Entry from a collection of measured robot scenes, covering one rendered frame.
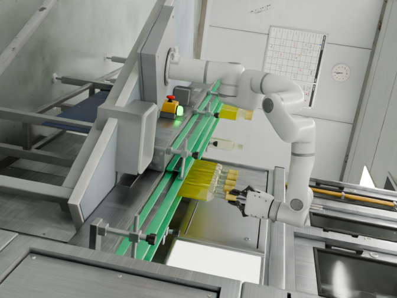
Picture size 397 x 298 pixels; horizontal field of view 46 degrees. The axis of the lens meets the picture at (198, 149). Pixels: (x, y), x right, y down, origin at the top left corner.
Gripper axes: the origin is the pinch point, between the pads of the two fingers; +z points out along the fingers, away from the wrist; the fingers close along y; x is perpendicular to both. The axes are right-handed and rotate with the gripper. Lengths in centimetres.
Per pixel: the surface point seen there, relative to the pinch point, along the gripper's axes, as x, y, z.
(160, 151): 10.7, 14.6, 28.9
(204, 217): 0.5, -12.6, 10.9
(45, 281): 102, 21, 3
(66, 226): 35, -15, 52
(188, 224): 7.8, -13.8, 14.4
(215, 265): 29.4, -12.5, -6.1
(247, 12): -563, 41, 198
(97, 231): 73, 14, 12
